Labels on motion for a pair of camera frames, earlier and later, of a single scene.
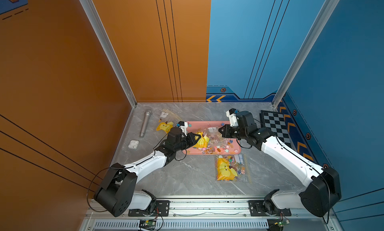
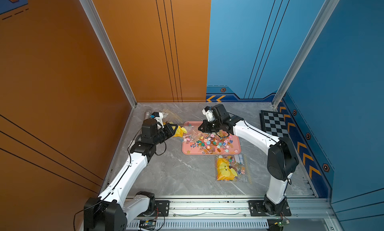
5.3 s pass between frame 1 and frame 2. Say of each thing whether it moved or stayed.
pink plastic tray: stayed
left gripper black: moved
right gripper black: moved
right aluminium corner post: stayed
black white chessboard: stayed
